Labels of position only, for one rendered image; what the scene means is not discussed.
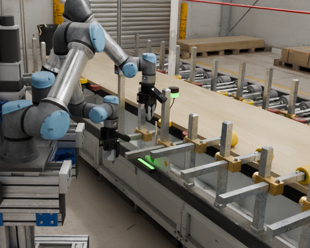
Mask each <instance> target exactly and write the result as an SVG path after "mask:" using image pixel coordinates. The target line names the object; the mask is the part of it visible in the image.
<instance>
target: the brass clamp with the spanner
mask: <svg viewBox="0 0 310 248"><path fill-rule="evenodd" d="M157 142H158V145H165V146H166V148H168V147H172V146H170V143H171V142H170V141H167V142H162V141H160V139H158V140H157ZM173 146H176V144H173Z"/></svg>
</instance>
